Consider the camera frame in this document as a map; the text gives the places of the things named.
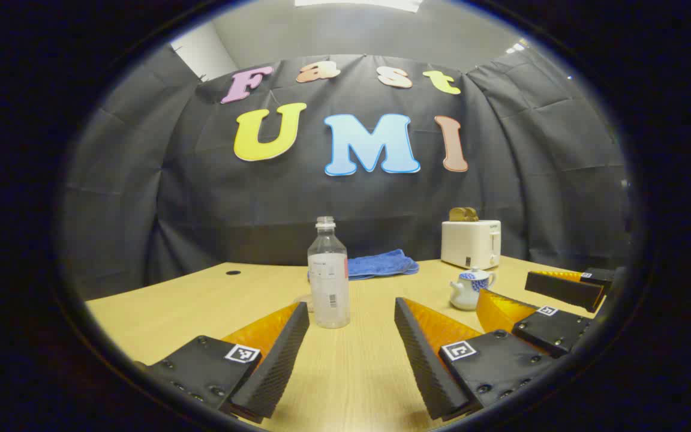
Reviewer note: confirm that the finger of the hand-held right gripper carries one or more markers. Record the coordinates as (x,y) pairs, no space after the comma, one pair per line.
(552,331)
(561,291)

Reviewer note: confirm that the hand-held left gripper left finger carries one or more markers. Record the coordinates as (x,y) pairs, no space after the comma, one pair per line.
(288,354)

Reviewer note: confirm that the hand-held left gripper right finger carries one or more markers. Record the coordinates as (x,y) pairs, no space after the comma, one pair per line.
(417,354)

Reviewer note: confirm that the clear plastic water bottle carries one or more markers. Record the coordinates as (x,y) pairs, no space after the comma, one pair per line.
(329,282)

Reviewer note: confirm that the blue-patterned teacup lid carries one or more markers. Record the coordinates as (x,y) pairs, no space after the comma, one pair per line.
(474,276)

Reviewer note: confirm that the blue towel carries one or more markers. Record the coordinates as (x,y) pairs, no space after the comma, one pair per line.
(381,264)

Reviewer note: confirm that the white toaster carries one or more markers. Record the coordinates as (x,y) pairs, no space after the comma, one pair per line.
(468,243)

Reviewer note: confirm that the brown bread slice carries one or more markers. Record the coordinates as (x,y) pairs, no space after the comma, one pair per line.
(457,214)
(473,215)

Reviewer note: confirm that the black backdrop cloth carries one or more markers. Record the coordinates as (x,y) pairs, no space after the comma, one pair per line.
(213,198)

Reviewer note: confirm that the ceiling light panel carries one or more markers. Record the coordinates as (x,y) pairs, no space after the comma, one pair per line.
(517,47)
(357,3)

